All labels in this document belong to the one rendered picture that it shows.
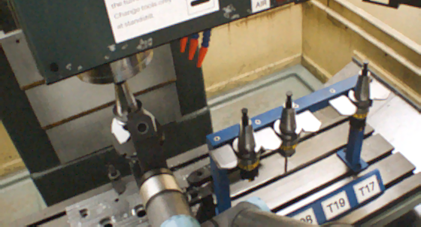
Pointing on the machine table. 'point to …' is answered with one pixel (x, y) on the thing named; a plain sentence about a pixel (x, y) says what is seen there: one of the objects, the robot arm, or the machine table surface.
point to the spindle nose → (118, 70)
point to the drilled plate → (128, 201)
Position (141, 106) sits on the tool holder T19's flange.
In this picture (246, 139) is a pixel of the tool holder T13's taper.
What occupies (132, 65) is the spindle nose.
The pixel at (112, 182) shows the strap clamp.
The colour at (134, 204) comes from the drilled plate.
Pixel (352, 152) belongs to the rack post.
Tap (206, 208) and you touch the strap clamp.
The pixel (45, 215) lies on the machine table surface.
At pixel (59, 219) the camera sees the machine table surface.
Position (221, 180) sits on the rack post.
